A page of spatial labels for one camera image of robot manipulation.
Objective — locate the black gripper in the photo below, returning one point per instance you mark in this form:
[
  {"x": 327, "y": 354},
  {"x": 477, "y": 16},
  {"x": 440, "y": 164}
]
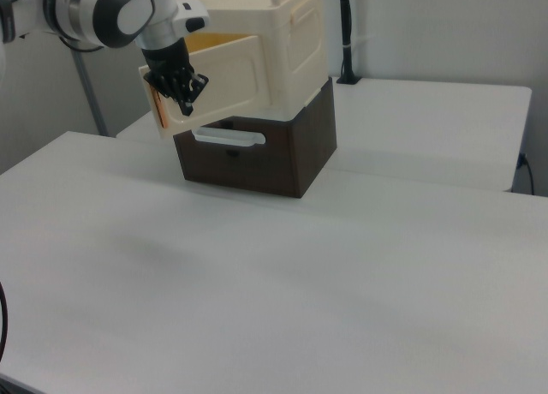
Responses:
[{"x": 169, "y": 66}]

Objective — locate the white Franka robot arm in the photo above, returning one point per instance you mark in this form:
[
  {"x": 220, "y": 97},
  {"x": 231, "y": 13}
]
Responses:
[{"x": 85, "y": 8}]

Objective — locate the cream plastic cabinet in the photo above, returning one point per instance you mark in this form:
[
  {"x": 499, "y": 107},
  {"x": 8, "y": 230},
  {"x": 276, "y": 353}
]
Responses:
[{"x": 295, "y": 47}]

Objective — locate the dark brown wooden box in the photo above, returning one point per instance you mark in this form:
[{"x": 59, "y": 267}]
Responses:
[{"x": 257, "y": 171}]

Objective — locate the black clamp pole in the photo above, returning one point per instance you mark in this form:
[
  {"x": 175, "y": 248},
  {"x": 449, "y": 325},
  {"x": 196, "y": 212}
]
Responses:
[{"x": 347, "y": 25}]

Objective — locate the grey metal post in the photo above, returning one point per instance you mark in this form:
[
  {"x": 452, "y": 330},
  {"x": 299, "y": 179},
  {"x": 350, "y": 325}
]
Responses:
[{"x": 90, "y": 94}]

